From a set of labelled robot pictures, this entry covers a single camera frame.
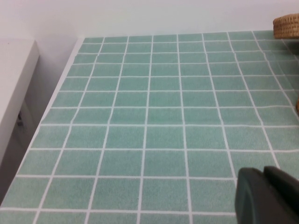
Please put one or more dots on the woven rattan basket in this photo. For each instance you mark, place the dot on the woven rattan basket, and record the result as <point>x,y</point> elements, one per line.
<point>297,106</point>

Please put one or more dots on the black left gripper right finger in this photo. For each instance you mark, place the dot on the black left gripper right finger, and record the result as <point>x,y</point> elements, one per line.
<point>287,200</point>

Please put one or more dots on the teal white-grid tablecloth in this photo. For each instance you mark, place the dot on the teal white-grid tablecloth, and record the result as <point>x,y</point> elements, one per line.
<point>151,116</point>

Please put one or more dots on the white side cabinet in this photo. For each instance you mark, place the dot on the white side cabinet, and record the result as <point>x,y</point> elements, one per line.
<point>14,81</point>

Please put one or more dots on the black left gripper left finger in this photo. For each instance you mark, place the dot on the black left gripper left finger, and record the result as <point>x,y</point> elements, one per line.
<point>252,200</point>

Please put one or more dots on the woven rattan basket lid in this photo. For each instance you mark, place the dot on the woven rattan basket lid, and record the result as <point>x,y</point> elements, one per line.
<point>286,26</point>

